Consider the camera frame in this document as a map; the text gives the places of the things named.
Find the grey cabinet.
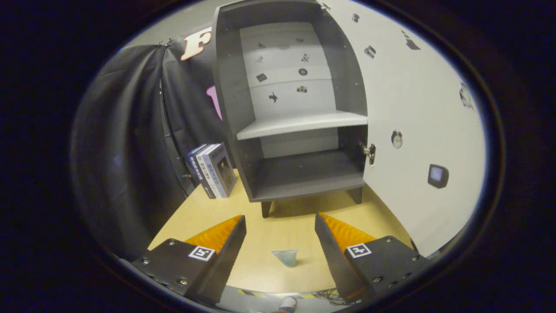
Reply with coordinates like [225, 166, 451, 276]
[212, 0, 370, 219]

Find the thin black pole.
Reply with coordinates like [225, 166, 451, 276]
[159, 78, 194, 196]

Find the bundle of thin cables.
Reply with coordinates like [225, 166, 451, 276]
[313, 288, 348, 303]

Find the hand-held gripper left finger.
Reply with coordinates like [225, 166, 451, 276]
[130, 214, 247, 305]

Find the white cabinet shelf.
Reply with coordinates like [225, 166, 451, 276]
[236, 110, 369, 141]

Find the blue translucent tube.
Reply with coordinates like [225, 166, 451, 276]
[271, 249, 298, 267]

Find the black backdrop cloth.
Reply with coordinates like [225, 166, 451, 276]
[72, 26, 237, 261]

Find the yellow black floor tape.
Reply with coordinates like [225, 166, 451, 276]
[237, 289, 318, 300]

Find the white cabinet door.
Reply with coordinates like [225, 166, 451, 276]
[319, 0, 486, 258]

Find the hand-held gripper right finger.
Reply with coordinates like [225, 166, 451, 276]
[315, 212, 433, 303]

